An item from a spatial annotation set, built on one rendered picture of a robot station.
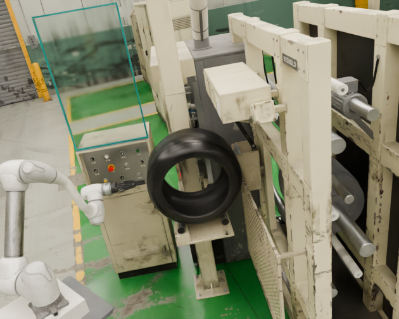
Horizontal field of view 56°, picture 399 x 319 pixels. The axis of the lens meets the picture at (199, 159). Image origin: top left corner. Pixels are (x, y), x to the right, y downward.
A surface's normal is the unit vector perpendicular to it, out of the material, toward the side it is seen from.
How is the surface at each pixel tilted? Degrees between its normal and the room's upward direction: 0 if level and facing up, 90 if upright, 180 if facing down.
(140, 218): 90
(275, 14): 90
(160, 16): 90
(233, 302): 0
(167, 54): 90
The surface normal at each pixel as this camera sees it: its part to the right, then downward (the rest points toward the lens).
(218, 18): 0.32, 0.36
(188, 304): -0.15, -0.89
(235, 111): 0.11, 0.42
